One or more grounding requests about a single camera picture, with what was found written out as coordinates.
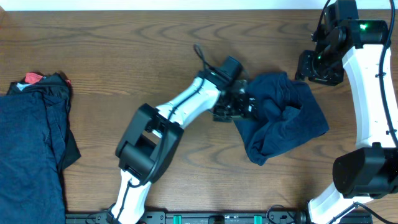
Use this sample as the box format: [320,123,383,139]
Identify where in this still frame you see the red garment in pile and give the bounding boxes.
[24,72,72,88]

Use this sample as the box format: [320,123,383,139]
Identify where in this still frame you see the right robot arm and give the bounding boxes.
[295,0,397,223]

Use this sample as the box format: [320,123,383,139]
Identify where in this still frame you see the navy blue shorts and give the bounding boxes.
[234,72,329,166]

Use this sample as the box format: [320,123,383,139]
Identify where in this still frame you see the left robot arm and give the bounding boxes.
[107,57,256,223]

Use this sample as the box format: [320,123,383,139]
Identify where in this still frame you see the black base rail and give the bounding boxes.
[66,209,373,224]

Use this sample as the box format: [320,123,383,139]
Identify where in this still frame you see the navy blue clothes pile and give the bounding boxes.
[1,73,80,223]

